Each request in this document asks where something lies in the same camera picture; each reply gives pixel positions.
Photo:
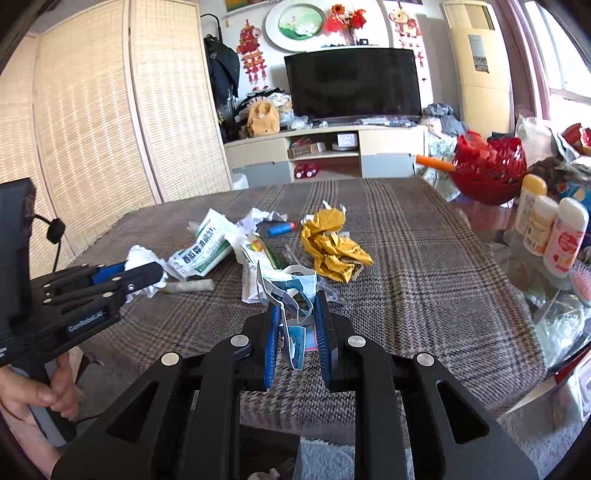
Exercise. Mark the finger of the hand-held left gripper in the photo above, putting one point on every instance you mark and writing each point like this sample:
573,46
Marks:
108,273
138,277

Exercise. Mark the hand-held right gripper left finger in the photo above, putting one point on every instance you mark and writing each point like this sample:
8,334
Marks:
273,344

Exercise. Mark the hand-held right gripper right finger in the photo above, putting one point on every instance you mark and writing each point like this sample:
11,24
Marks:
322,344

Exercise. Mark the white tissue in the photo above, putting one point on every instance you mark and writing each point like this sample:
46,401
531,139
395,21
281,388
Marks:
138,256

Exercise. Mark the blue face mask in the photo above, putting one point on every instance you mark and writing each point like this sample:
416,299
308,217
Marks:
295,277

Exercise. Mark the yellow wrapper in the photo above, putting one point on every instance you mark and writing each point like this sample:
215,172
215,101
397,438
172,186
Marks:
332,244

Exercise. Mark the blue foam dart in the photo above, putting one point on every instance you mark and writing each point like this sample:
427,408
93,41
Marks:
281,228

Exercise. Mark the person's left forearm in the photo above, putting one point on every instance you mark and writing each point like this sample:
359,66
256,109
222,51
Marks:
25,445

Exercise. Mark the person's left hand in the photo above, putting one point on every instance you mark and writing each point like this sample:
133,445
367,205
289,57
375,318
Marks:
32,392

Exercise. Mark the clear plastic wrapper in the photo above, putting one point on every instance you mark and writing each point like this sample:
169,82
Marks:
330,291

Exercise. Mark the white stick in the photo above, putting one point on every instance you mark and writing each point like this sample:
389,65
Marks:
191,286

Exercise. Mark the green and white tissue packet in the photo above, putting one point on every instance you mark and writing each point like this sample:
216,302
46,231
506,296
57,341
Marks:
203,251

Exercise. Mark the green and orange plastic wrapper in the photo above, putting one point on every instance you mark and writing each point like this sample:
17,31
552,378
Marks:
254,251

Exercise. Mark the brown plaid tablecloth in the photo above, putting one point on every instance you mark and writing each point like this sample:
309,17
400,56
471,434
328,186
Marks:
415,277

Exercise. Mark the crumpled white paper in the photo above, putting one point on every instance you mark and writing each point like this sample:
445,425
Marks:
258,219

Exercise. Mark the woven folding screen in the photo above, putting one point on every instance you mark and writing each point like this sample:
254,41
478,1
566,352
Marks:
92,115

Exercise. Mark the yellow plush toy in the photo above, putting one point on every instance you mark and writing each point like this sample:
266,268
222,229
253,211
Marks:
261,117

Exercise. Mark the beige television stand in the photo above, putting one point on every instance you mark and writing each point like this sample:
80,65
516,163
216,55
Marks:
388,143

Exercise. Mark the orange stick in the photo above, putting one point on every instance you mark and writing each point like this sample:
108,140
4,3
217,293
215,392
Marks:
431,161

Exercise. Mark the black jacket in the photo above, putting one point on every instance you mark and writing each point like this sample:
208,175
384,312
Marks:
221,69

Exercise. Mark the grey shaggy rug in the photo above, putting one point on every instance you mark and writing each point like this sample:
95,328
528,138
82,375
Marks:
531,429

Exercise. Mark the red plastic basket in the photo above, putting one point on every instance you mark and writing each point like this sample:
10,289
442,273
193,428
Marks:
489,184

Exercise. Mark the cream lotion bottle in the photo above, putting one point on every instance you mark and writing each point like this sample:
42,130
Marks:
540,226

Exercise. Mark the pile of clothes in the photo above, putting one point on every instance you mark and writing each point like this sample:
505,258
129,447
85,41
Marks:
443,120

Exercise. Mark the black television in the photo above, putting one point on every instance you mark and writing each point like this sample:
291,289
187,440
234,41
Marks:
351,83

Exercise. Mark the red hanging decoration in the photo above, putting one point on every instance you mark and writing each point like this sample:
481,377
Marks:
404,21
249,37

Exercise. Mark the white and pink bottle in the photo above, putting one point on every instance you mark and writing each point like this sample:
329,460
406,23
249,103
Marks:
565,240

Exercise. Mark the pink hairbrush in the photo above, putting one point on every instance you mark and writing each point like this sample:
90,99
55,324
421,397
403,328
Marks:
582,284

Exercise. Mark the clear plastic bag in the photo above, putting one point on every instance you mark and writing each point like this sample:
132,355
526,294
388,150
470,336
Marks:
531,138

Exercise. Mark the beige standing air conditioner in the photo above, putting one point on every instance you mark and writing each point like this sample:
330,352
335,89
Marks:
480,92

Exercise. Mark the red artificial flowers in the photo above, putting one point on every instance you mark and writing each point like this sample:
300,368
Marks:
344,18

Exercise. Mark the window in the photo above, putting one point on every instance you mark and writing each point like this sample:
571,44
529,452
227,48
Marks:
558,46

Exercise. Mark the round wall plate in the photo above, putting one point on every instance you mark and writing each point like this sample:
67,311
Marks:
295,23

